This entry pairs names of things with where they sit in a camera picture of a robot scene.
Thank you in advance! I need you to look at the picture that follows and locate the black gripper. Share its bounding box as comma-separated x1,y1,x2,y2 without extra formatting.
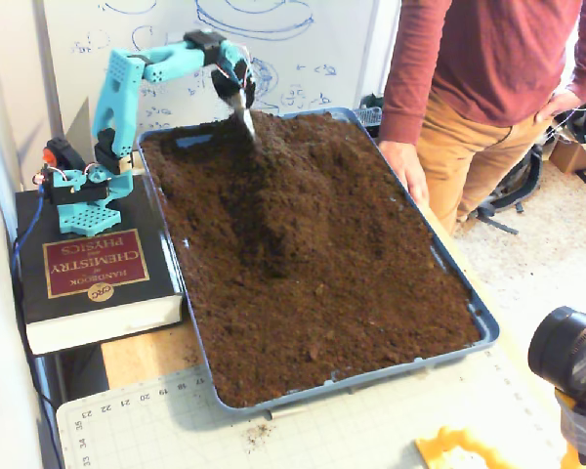
210,69,259,145

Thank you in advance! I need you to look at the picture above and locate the blue tray of soil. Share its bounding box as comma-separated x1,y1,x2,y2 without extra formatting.
140,109,482,409

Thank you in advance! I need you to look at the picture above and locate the person's right forearm red sleeve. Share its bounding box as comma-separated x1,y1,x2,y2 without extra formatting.
378,48,439,146

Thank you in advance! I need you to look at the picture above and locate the person's right hand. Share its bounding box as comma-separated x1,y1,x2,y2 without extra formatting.
377,140,430,205

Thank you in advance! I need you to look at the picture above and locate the person's left hand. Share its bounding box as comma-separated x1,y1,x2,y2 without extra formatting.
534,91,586,124

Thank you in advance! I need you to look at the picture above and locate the whiteboard with blue drawings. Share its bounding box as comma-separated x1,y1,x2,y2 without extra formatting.
33,0,388,148

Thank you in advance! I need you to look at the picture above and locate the blue mesh basket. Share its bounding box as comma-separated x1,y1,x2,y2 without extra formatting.
355,95,385,127

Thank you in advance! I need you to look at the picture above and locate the black chemistry handbook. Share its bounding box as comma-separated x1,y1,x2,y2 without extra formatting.
14,174,187,357

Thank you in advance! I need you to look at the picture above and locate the person in red shirt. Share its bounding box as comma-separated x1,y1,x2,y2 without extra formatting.
378,0,586,235

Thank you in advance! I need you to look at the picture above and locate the black backpack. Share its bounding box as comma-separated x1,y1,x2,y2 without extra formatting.
466,141,544,235

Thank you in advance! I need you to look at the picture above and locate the metal rod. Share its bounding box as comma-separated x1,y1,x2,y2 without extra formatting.
267,405,310,420

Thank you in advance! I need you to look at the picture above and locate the blue plastic tray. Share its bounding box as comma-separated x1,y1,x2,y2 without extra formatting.
135,106,501,417

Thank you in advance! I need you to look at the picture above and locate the grey-green cutting mat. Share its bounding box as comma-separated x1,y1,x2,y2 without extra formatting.
56,349,583,469

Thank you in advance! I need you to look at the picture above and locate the yellow plastic object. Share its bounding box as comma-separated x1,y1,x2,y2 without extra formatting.
414,424,519,469

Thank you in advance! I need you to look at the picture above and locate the blue cable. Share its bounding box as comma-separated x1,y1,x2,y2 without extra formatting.
10,191,48,294

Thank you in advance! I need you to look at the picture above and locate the black cable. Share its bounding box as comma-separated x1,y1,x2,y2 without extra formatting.
9,273,65,469

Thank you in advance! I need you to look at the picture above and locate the black camera lens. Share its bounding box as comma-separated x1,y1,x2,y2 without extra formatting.
526,305,586,393

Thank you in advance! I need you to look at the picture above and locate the grey taped camera stand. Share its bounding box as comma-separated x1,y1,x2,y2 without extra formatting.
554,385,586,469

